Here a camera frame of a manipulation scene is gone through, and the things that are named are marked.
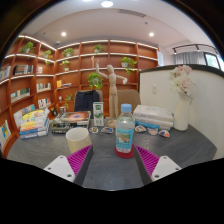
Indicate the recessed ceiling spotlights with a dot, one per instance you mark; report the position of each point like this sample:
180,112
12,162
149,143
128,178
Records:
63,34

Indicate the stack of white books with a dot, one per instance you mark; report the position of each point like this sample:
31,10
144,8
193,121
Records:
153,115

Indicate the stack of colourful books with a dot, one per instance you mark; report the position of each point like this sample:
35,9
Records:
33,125

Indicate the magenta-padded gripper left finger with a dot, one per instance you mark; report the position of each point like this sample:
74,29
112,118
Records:
60,167

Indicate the branched ceiling lamp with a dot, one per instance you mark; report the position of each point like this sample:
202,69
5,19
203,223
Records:
106,4

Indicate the white wall socket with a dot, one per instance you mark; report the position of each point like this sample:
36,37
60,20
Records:
154,89

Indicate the ceiling air vent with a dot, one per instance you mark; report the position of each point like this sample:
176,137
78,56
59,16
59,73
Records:
131,12

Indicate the small painted stone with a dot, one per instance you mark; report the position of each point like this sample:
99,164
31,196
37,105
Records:
107,130
164,133
140,129
93,130
152,131

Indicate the wooden artist mannequin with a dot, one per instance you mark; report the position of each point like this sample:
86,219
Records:
112,93

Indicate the wooden shelf unit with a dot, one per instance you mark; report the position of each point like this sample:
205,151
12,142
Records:
43,83

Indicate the black track light rail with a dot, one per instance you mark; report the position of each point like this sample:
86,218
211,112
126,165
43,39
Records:
195,46

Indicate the window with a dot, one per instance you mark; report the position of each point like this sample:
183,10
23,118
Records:
213,60

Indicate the clear blue-capped water bottle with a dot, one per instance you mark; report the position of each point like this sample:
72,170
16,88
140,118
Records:
125,133

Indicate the grey curtain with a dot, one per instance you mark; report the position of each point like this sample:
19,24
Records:
188,58

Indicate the tan chair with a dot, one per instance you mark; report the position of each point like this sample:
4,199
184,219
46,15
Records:
131,100

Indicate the white vase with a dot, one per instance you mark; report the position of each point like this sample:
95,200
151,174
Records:
182,113

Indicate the green and white carton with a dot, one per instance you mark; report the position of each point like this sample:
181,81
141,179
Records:
98,114

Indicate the cream mug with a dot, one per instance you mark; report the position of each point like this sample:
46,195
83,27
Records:
78,141

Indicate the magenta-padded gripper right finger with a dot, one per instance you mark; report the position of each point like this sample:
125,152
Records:
165,167

